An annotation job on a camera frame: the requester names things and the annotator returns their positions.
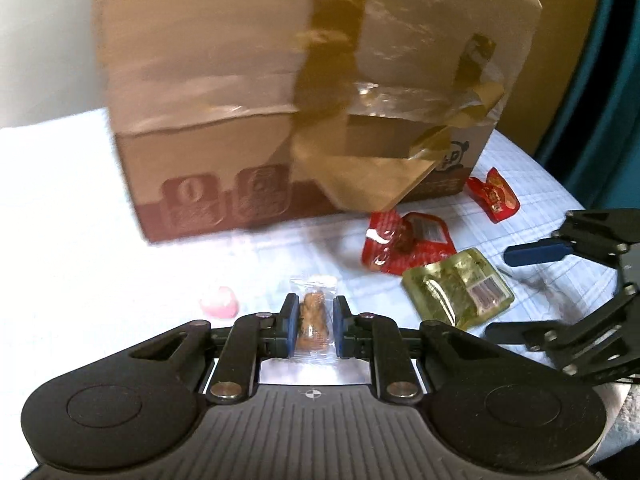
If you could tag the teal curtain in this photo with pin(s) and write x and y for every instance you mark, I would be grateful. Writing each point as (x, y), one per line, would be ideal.
(615, 85)

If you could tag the small pink candy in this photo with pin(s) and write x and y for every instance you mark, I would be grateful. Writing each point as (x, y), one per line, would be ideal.
(219, 302)

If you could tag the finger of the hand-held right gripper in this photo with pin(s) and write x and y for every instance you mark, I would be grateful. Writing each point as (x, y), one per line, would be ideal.
(590, 340)
(540, 252)

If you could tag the yellow-green clear snack packet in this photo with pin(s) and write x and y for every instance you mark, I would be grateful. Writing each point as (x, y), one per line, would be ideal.
(457, 287)

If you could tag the taped cardboard box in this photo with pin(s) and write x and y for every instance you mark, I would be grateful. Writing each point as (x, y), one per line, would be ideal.
(225, 85)

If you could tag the clear packet of brown snack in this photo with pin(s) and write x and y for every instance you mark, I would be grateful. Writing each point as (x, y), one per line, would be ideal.
(312, 320)

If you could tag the brown wooden board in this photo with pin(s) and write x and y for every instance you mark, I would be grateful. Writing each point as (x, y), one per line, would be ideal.
(555, 85)

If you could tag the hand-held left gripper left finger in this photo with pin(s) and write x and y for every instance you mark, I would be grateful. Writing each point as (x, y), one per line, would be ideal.
(288, 329)

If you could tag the crumpled red snack packet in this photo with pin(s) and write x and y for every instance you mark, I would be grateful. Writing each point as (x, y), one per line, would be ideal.
(407, 245)

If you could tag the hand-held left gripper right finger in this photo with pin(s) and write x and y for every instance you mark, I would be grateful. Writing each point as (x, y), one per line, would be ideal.
(343, 329)

